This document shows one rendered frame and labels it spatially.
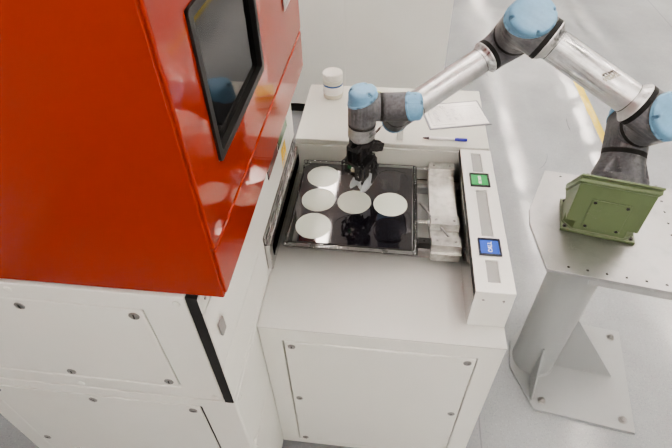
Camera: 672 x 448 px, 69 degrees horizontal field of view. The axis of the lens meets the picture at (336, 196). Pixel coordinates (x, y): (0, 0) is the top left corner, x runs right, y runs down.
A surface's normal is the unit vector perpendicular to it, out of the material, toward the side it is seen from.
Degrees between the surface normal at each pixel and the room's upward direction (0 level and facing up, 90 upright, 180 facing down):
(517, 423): 0
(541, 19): 39
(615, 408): 0
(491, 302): 90
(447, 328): 0
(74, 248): 90
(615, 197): 90
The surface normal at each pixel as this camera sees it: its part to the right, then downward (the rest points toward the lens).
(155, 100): -0.11, 0.68
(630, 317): -0.02, -0.73
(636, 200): -0.32, 0.65
